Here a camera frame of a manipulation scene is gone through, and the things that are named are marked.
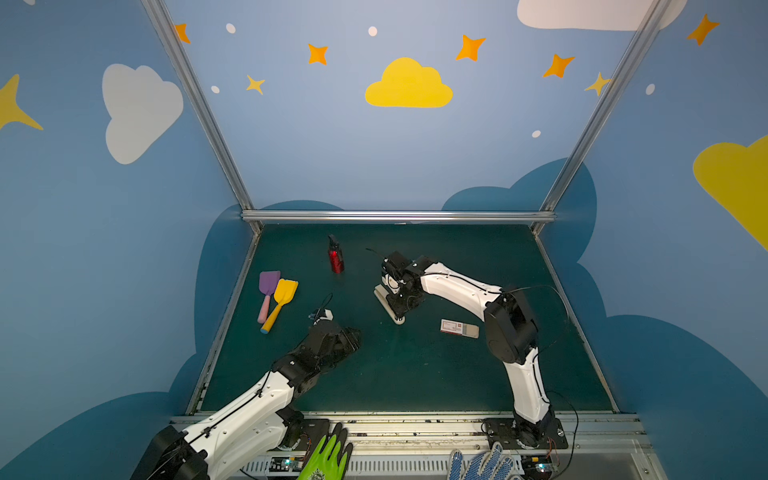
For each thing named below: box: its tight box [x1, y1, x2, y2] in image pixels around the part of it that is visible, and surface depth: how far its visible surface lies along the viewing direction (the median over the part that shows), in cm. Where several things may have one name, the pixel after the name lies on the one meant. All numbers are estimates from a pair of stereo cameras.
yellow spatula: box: [260, 278, 299, 334], surface depth 101 cm
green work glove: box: [298, 422, 354, 480], surface depth 71 cm
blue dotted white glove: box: [447, 442, 522, 480], surface depth 71 cm
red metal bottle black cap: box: [328, 234, 344, 275], surface depth 103 cm
